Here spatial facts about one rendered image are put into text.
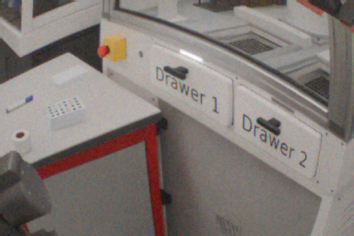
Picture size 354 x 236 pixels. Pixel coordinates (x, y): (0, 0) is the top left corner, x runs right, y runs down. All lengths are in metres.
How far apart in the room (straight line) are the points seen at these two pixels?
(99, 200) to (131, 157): 0.17
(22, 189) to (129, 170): 1.11
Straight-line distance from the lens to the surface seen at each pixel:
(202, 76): 1.31
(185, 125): 1.49
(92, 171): 1.47
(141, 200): 1.62
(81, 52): 2.15
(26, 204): 0.45
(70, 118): 1.46
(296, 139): 1.12
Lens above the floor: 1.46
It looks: 29 degrees down
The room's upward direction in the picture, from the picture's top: 2 degrees counter-clockwise
